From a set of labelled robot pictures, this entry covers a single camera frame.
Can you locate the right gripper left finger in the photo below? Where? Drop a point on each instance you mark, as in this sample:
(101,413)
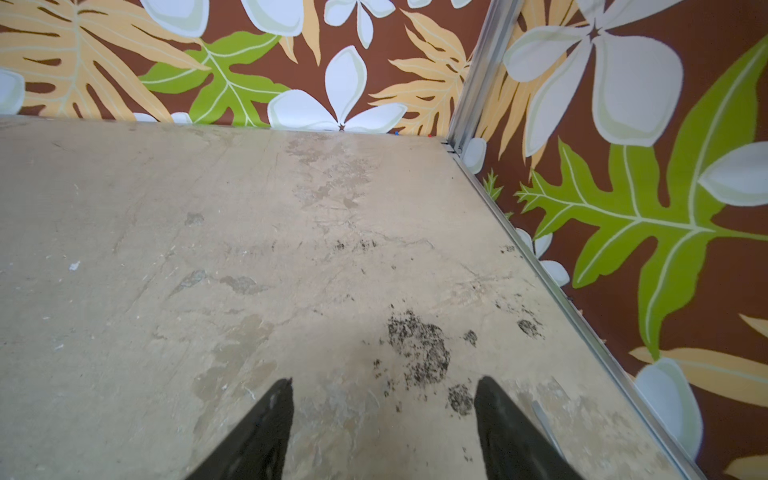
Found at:
(256,448)

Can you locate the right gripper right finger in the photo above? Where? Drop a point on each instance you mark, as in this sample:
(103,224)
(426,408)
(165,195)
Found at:
(512,447)

